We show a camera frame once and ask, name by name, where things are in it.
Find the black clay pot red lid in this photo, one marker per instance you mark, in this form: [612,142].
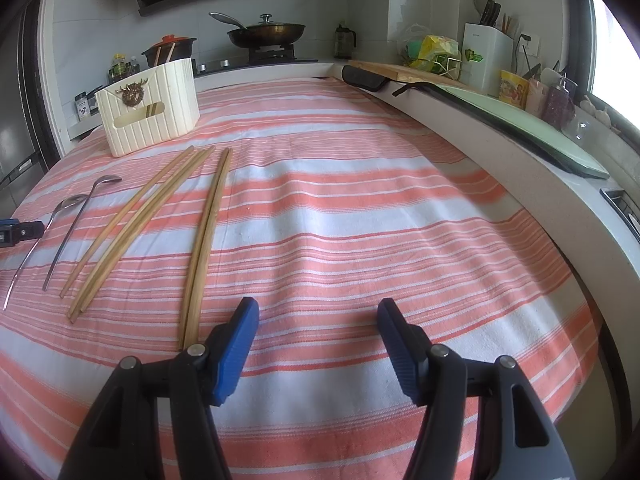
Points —
[170,47]

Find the black wok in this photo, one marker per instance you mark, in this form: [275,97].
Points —
[270,36]

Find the garlic bulbs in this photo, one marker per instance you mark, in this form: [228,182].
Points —
[602,115]

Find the purple soap dispenser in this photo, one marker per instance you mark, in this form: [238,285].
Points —
[560,105]

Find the wooden chopsticks group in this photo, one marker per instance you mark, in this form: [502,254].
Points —
[197,169]

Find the clear glass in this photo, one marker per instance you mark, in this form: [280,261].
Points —
[579,126]

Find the black gas stove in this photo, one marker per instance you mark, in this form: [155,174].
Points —
[270,57]

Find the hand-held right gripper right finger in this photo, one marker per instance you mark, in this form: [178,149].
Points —
[400,350]

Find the small spice jars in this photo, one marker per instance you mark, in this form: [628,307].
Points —
[86,105]

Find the yellow printed packet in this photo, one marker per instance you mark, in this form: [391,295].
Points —
[514,89]

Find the yellow plastic bag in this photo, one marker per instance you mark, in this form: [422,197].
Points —
[435,50]

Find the glass coffee press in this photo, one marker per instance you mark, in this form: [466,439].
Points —
[343,42]

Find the cream ribbed utensil holder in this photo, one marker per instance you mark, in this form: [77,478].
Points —
[150,125]

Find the green cutting board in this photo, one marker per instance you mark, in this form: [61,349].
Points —
[525,125]

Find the wooden cutting board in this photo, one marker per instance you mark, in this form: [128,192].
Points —
[390,69]

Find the black padded pouch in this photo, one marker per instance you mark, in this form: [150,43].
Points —
[362,79]

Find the steel sink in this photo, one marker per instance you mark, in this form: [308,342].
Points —
[625,210]

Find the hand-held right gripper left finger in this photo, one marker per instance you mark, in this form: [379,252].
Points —
[235,355]

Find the white wall socket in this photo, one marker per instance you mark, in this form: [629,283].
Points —
[530,44]

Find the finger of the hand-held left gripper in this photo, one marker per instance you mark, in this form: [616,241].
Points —
[7,220]
[22,232]

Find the white knife block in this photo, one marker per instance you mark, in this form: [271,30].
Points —
[485,60]

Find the glass wok lid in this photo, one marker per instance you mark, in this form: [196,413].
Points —
[267,24]

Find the steel refrigerator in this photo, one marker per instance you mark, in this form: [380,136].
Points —
[17,125]

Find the metal spoon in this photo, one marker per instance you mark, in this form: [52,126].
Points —
[108,178]
[70,202]

